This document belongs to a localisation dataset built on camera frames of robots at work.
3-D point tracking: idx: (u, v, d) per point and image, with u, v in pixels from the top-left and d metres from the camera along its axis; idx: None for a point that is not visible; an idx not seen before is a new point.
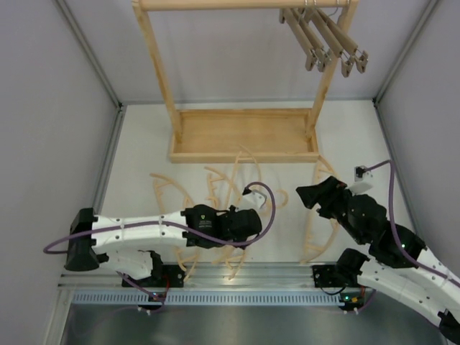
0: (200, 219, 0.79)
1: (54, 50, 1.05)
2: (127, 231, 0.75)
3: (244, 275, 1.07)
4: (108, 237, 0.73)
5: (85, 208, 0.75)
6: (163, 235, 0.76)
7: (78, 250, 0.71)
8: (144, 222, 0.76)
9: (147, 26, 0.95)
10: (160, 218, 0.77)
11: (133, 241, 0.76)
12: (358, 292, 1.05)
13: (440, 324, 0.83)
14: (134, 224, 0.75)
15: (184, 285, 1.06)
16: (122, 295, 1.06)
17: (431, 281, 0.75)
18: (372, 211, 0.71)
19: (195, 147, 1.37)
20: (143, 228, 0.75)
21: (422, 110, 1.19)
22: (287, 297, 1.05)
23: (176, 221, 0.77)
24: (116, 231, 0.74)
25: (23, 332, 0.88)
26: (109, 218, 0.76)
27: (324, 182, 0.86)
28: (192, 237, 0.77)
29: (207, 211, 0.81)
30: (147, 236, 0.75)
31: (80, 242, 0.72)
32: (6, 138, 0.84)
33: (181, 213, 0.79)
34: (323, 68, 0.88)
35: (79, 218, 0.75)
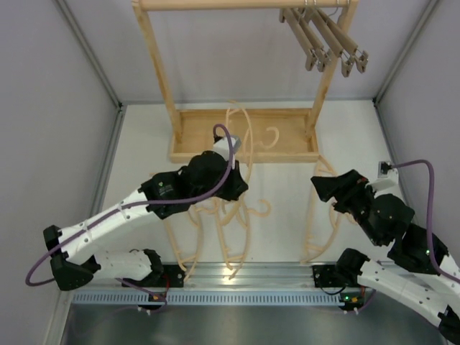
0: (158, 187, 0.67)
1: (54, 51, 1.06)
2: (93, 231, 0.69)
3: (245, 275, 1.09)
4: (77, 244, 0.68)
5: (46, 228, 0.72)
6: (129, 218, 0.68)
7: (57, 267, 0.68)
8: (106, 215, 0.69)
9: (147, 26, 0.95)
10: (119, 205, 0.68)
11: (103, 238, 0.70)
12: (358, 292, 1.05)
13: (440, 325, 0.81)
14: (97, 221, 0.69)
15: (184, 285, 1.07)
16: (122, 295, 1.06)
17: (451, 288, 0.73)
18: (401, 214, 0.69)
19: (195, 147, 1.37)
20: (106, 221, 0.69)
21: (422, 111, 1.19)
22: (297, 297, 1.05)
23: (136, 200, 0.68)
24: (83, 236, 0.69)
25: (23, 332, 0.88)
26: (75, 226, 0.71)
27: (343, 176, 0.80)
28: (159, 207, 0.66)
29: (164, 176, 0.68)
30: (113, 226, 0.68)
31: (54, 259, 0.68)
32: (7, 139, 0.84)
33: (139, 190, 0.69)
34: (322, 68, 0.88)
35: (45, 238, 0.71)
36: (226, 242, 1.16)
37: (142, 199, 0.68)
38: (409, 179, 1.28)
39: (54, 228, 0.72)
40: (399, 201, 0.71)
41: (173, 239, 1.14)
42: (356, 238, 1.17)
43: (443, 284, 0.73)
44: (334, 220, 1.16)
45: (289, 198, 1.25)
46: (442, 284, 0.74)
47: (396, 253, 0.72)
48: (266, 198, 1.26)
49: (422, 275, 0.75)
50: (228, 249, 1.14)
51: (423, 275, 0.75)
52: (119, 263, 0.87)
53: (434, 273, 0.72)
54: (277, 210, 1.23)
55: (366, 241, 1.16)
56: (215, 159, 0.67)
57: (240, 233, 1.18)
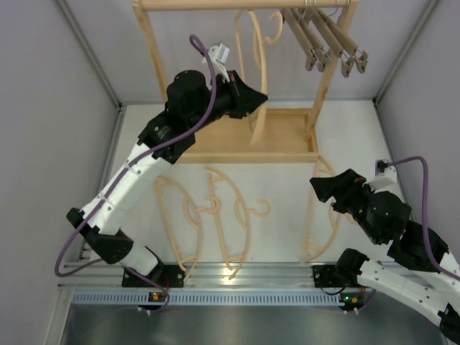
0: (156, 133, 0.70)
1: (54, 51, 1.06)
2: (113, 198, 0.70)
3: (245, 275, 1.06)
4: (103, 215, 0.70)
5: (69, 212, 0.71)
6: (141, 172, 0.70)
7: (95, 242, 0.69)
8: (117, 180, 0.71)
9: (147, 26, 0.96)
10: (126, 164, 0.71)
11: (125, 201, 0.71)
12: (358, 292, 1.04)
13: (441, 323, 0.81)
14: (112, 188, 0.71)
15: (184, 285, 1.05)
16: (122, 295, 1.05)
17: (451, 286, 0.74)
18: (397, 210, 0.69)
19: (195, 146, 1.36)
20: (121, 185, 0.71)
21: (422, 111, 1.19)
22: (291, 297, 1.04)
23: (141, 153, 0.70)
24: (105, 205, 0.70)
25: (23, 331, 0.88)
26: (92, 202, 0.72)
27: (341, 176, 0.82)
28: (165, 150, 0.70)
29: (157, 121, 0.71)
30: (131, 185, 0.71)
31: (91, 236, 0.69)
32: (7, 139, 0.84)
33: (139, 144, 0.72)
34: (322, 68, 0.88)
35: (70, 222, 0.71)
36: (226, 242, 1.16)
37: (145, 149, 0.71)
38: (409, 179, 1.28)
39: (75, 209, 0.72)
40: (395, 198, 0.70)
41: (173, 239, 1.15)
42: (356, 238, 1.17)
43: (443, 282, 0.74)
44: (334, 220, 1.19)
45: (289, 198, 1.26)
46: (442, 282, 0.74)
47: (395, 250, 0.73)
48: (266, 198, 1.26)
49: (423, 273, 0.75)
50: (228, 249, 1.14)
51: (424, 273, 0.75)
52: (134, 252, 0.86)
53: (435, 270, 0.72)
54: (277, 210, 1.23)
55: (366, 241, 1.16)
56: (192, 79, 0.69)
57: (240, 233, 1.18)
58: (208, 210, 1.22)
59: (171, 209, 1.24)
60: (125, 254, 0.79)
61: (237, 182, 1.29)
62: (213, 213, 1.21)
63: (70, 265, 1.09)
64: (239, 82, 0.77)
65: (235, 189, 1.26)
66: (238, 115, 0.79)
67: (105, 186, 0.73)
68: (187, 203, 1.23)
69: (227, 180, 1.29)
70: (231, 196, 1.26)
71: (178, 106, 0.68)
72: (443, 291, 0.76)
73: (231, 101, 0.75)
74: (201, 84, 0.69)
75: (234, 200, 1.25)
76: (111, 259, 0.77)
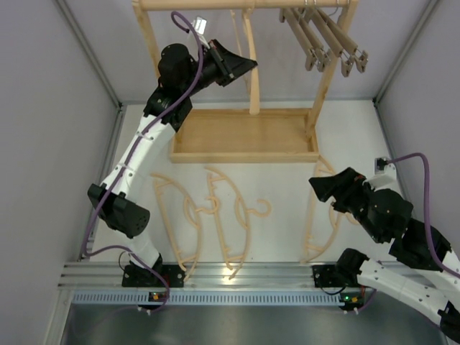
0: (159, 104, 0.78)
1: (54, 51, 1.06)
2: (133, 164, 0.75)
3: (245, 275, 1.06)
4: (126, 180, 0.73)
5: (90, 187, 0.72)
6: (154, 139, 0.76)
7: (122, 204, 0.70)
8: (133, 150, 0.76)
9: (147, 26, 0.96)
10: (138, 134, 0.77)
11: (142, 167, 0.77)
12: (358, 292, 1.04)
13: (442, 322, 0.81)
14: (130, 156, 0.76)
15: (184, 285, 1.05)
16: (122, 295, 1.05)
17: (453, 284, 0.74)
18: (399, 208, 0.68)
19: (195, 146, 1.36)
20: (139, 151, 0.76)
21: (422, 111, 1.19)
22: (290, 297, 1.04)
23: (149, 123, 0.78)
24: (126, 172, 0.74)
25: (23, 332, 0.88)
26: (112, 174, 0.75)
27: (340, 175, 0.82)
28: (171, 117, 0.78)
29: (156, 95, 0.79)
30: (146, 151, 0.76)
31: (116, 200, 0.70)
32: (7, 139, 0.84)
33: (146, 116, 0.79)
34: (322, 68, 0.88)
35: (93, 198, 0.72)
36: (227, 241, 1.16)
37: (153, 120, 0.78)
38: (408, 179, 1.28)
39: (95, 184, 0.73)
40: (397, 195, 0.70)
41: (173, 239, 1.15)
42: (356, 238, 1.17)
43: (445, 281, 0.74)
44: (334, 221, 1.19)
45: (289, 198, 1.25)
46: (444, 281, 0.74)
47: (397, 249, 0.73)
48: (266, 198, 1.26)
49: (425, 271, 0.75)
50: (228, 249, 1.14)
51: (426, 272, 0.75)
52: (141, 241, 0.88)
53: (438, 269, 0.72)
54: (277, 210, 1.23)
55: (366, 241, 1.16)
56: (180, 51, 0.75)
57: (240, 233, 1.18)
58: (208, 210, 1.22)
59: (171, 208, 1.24)
60: (146, 225, 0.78)
61: (238, 182, 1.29)
62: (213, 213, 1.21)
63: (70, 265, 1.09)
64: (223, 49, 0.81)
65: (235, 190, 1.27)
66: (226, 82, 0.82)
67: (122, 157, 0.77)
68: (187, 203, 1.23)
69: (227, 180, 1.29)
70: (231, 196, 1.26)
71: (173, 78, 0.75)
72: (443, 288, 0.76)
73: (218, 70, 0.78)
74: (187, 56, 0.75)
75: (234, 200, 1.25)
76: (132, 231, 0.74)
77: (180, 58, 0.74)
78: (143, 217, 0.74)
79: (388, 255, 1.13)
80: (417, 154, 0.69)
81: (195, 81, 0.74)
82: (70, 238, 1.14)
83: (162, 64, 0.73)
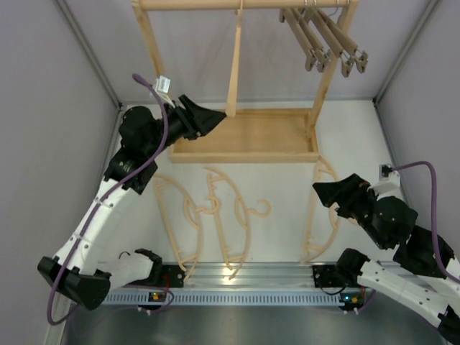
0: (120, 168, 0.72)
1: (54, 50, 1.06)
2: (88, 234, 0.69)
3: (245, 275, 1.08)
4: (81, 254, 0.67)
5: (38, 266, 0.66)
6: (113, 206, 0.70)
7: (75, 282, 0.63)
8: (90, 218, 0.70)
9: (147, 26, 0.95)
10: (95, 200, 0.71)
11: (100, 237, 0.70)
12: (358, 292, 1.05)
13: (440, 325, 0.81)
14: (86, 226, 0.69)
15: (184, 285, 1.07)
16: (122, 295, 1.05)
17: (455, 292, 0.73)
18: (405, 216, 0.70)
19: (195, 147, 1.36)
20: (95, 220, 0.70)
21: (422, 111, 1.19)
22: (299, 297, 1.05)
23: (110, 187, 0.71)
24: (82, 244, 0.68)
25: (23, 331, 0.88)
26: (65, 246, 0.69)
27: (345, 181, 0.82)
28: (134, 181, 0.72)
29: (118, 157, 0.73)
30: (105, 220, 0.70)
31: (69, 279, 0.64)
32: (7, 138, 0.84)
33: (106, 180, 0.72)
34: (322, 69, 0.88)
35: (43, 273, 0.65)
36: (227, 241, 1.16)
37: (113, 184, 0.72)
38: (408, 179, 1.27)
39: (46, 258, 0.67)
40: (402, 203, 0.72)
41: (173, 239, 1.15)
42: (356, 239, 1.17)
43: (447, 287, 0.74)
44: (334, 221, 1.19)
45: (288, 198, 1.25)
46: (446, 287, 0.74)
47: (401, 255, 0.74)
48: (265, 198, 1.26)
49: (428, 277, 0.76)
50: (228, 249, 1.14)
51: (430, 278, 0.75)
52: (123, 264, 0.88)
53: (440, 276, 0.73)
54: (276, 210, 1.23)
55: (366, 241, 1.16)
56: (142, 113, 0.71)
57: (239, 234, 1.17)
58: (208, 210, 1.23)
59: (171, 209, 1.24)
60: (106, 293, 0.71)
61: (238, 182, 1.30)
62: (213, 213, 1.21)
63: None
64: (192, 103, 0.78)
65: (236, 190, 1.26)
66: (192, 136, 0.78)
67: (78, 226, 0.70)
68: (187, 203, 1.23)
69: (227, 180, 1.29)
70: (231, 197, 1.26)
71: (134, 142, 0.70)
72: (443, 294, 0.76)
73: (184, 127, 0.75)
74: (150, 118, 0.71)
75: (234, 200, 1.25)
76: (90, 305, 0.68)
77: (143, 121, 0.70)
78: (103, 288, 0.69)
79: (388, 254, 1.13)
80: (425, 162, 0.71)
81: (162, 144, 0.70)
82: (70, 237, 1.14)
83: (122, 128, 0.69)
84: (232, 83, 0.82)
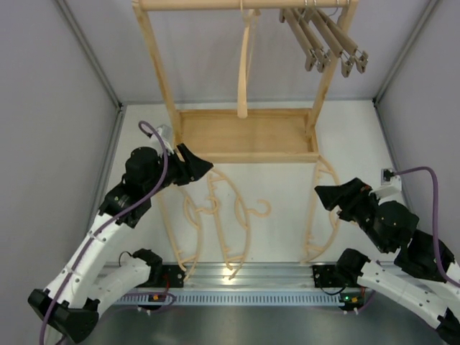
0: (116, 202, 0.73)
1: (54, 50, 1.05)
2: (80, 268, 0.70)
3: (245, 275, 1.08)
4: (71, 287, 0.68)
5: (29, 298, 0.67)
6: (105, 241, 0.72)
7: (64, 318, 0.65)
8: (83, 252, 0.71)
9: (147, 26, 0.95)
10: (89, 234, 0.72)
11: (92, 271, 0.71)
12: (358, 292, 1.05)
13: (440, 328, 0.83)
14: (78, 259, 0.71)
15: (184, 285, 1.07)
16: (122, 295, 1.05)
17: (455, 295, 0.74)
18: (406, 221, 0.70)
19: (195, 147, 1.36)
20: (87, 254, 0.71)
21: (422, 111, 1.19)
22: (301, 297, 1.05)
23: (104, 222, 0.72)
24: (72, 277, 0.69)
25: (22, 332, 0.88)
26: (57, 277, 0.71)
27: (347, 185, 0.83)
28: (127, 215, 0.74)
29: (115, 192, 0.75)
30: (96, 255, 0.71)
31: (57, 313, 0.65)
32: (6, 138, 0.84)
33: (100, 213, 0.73)
34: (322, 69, 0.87)
35: (33, 305, 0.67)
36: (227, 242, 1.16)
37: (108, 218, 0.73)
38: (408, 180, 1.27)
39: (37, 290, 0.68)
40: (403, 207, 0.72)
41: (173, 239, 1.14)
42: (356, 239, 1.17)
43: (447, 291, 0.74)
44: (334, 221, 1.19)
45: (288, 198, 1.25)
46: (445, 290, 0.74)
47: (402, 259, 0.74)
48: (265, 198, 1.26)
49: (428, 281, 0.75)
50: (228, 249, 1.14)
51: (430, 282, 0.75)
52: (115, 284, 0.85)
53: (441, 280, 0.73)
54: (276, 210, 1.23)
55: (366, 242, 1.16)
56: (146, 153, 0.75)
57: (239, 234, 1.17)
58: (208, 210, 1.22)
59: (171, 208, 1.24)
60: (94, 324, 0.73)
61: (238, 182, 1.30)
62: (213, 213, 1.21)
63: None
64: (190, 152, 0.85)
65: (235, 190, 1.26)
66: (185, 181, 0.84)
67: (71, 258, 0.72)
68: (187, 203, 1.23)
69: (227, 180, 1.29)
70: (231, 196, 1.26)
71: (136, 177, 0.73)
72: (443, 297, 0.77)
73: (179, 172, 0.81)
74: (154, 157, 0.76)
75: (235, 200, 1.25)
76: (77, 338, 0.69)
77: (147, 159, 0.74)
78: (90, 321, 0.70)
79: (388, 255, 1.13)
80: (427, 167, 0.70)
81: (161, 182, 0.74)
82: (70, 238, 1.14)
83: (128, 162, 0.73)
84: (241, 85, 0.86)
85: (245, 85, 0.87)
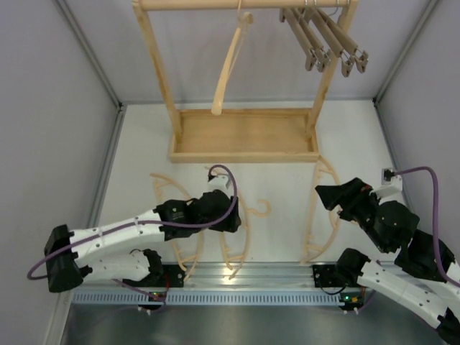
0: (172, 213, 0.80)
1: (53, 50, 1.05)
2: (107, 238, 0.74)
3: (245, 275, 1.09)
4: (89, 248, 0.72)
5: (58, 228, 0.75)
6: (141, 234, 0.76)
7: (62, 266, 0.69)
8: (120, 226, 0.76)
9: (147, 26, 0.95)
10: (134, 218, 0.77)
11: (113, 246, 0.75)
12: (358, 292, 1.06)
13: (439, 327, 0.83)
14: (112, 230, 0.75)
15: (184, 285, 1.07)
16: (122, 295, 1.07)
17: (455, 295, 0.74)
18: (406, 221, 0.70)
19: (195, 147, 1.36)
20: (121, 232, 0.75)
21: (422, 111, 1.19)
22: (302, 297, 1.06)
23: (150, 218, 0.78)
24: (95, 241, 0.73)
25: (22, 332, 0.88)
26: (86, 231, 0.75)
27: (347, 185, 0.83)
28: (170, 229, 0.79)
29: (176, 204, 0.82)
30: (126, 238, 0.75)
31: (61, 259, 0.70)
32: (6, 138, 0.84)
33: (154, 211, 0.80)
34: (322, 69, 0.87)
35: (54, 235, 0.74)
36: (227, 241, 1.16)
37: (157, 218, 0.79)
38: (409, 179, 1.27)
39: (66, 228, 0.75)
40: (404, 208, 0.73)
41: (173, 238, 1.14)
42: (356, 238, 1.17)
43: (447, 291, 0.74)
44: (334, 221, 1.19)
45: (288, 198, 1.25)
46: (446, 290, 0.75)
47: (402, 259, 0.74)
48: (266, 197, 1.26)
49: (428, 280, 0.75)
50: (228, 249, 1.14)
51: (430, 282, 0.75)
52: (113, 265, 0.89)
53: (441, 280, 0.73)
54: (277, 210, 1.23)
55: (366, 241, 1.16)
56: (223, 198, 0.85)
57: (239, 234, 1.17)
58: None
59: None
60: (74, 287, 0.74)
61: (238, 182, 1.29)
62: None
63: None
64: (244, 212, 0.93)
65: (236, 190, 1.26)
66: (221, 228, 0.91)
67: (108, 224, 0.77)
68: None
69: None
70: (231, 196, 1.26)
71: (203, 208, 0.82)
72: (443, 297, 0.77)
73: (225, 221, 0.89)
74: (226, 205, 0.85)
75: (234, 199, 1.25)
76: (52, 290, 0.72)
77: (221, 203, 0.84)
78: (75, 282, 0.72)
79: (388, 254, 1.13)
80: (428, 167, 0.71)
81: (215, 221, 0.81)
82: None
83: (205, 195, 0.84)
84: (221, 83, 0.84)
85: (224, 85, 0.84)
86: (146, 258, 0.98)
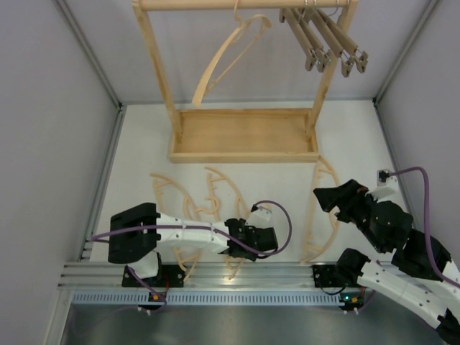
0: (238, 231, 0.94)
1: (54, 51, 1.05)
2: (187, 232, 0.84)
3: (245, 275, 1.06)
4: (170, 235, 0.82)
5: (152, 205, 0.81)
6: (212, 241, 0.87)
7: (145, 241, 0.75)
8: (199, 226, 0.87)
9: (147, 26, 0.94)
10: (210, 224, 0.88)
11: (185, 241, 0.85)
12: (358, 292, 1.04)
13: (439, 327, 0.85)
14: (192, 227, 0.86)
15: (184, 285, 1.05)
16: (122, 295, 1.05)
17: (453, 294, 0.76)
18: (400, 219, 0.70)
19: (195, 147, 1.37)
20: (197, 231, 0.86)
21: (422, 111, 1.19)
22: (300, 297, 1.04)
23: (223, 230, 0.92)
24: (177, 231, 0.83)
25: (22, 332, 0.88)
26: (170, 217, 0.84)
27: (343, 186, 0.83)
28: (233, 246, 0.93)
29: (242, 226, 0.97)
30: (200, 238, 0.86)
31: (146, 234, 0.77)
32: (6, 138, 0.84)
33: (225, 225, 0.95)
34: (322, 69, 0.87)
35: (144, 209, 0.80)
36: None
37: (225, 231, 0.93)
38: (408, 180, 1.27)
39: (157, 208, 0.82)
40: (397, 208, 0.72)
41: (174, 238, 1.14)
42: (356, 238, 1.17)
43: (444, 290, 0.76)
44: (334, 221, 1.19)
45: (289, 198, 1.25)
46: (443, 290, 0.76)
47: (399, 259, 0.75)
48: (265, 197, 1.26)
49: (426, 280, 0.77)
50: None
51: (427, 281, 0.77)
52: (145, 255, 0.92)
53: (438, 279, 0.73)
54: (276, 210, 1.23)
55: (366, 241, 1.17)
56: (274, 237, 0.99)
57: None
58: (208, 210, 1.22)
59: (171, 208, 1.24)
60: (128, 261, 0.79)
61: (238, 182, 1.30)
62: (213, 213, 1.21)
63: (70, 265, 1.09)
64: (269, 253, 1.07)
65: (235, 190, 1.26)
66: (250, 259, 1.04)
67: (188, 221, 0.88)
68: (187, 203, 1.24)
69: (227, 180, 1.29)
70: (231, 196, 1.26)
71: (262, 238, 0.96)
72: (442, 296, 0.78)
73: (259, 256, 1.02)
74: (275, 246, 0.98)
75: (235, 199, 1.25)
76: (111, 256, 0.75)
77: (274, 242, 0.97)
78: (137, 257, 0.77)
79: (387, 254, 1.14)
80: (420, 168, 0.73)
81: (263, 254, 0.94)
82: (70, 237, 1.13)
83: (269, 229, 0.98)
84: (204, 78, 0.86)
85: (207, 80, 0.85)
86: (157, 259, 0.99)
